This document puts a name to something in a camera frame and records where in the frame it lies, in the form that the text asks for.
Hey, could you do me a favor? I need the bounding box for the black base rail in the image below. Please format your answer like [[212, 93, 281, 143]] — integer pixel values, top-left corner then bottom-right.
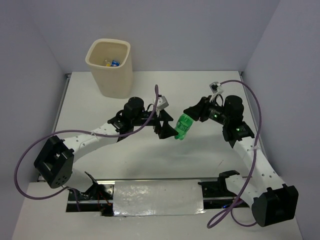
[[66, 178, 236, 217]]

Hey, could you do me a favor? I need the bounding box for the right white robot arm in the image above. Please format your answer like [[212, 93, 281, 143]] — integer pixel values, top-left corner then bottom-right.
[[183, 95, 299, 227]]

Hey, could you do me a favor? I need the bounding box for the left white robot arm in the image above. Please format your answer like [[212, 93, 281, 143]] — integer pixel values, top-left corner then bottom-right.
[[34, 95, 178, 200]]

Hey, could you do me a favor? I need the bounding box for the beige plastic bin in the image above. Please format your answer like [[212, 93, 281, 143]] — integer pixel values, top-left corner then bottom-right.
[[85, 38, 133, 99]]

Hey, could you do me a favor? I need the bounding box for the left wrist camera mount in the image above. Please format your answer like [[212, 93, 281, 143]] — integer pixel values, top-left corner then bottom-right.
[[156, 95, 169, 115]]

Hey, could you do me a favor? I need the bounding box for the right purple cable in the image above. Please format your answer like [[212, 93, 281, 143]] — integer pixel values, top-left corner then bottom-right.
[[206, 79, 263, 230]]

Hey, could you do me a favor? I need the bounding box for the clear bottle yellow cap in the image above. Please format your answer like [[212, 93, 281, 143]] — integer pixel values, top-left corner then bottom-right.
[[103, 59, 111, 67]]

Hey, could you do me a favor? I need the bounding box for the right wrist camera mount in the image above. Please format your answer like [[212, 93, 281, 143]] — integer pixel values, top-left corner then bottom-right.
[[209, 81, 224, 102]]

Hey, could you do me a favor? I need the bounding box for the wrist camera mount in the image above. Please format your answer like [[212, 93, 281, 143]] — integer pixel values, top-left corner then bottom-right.
[[209, 81, 224, 102], [156, 95, 169, 115]]

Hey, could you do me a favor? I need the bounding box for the silver reflective sheet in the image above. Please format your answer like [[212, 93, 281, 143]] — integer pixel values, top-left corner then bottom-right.
[[113, 179, 205, 217]]

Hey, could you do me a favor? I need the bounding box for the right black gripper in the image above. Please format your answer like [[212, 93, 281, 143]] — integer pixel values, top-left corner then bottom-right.
[[183, 95, 230, 125]]

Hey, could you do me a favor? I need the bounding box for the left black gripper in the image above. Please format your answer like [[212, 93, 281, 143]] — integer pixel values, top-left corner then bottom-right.
[[131, 106, 178, 139]]

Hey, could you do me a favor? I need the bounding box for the small bottle blue cap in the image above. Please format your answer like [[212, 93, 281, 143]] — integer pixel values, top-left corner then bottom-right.
[[109, 60, 120, 67]]

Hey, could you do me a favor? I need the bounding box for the green plastic bottle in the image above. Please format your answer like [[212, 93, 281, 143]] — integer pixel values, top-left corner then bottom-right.
[[174, 113, 194, 141]]

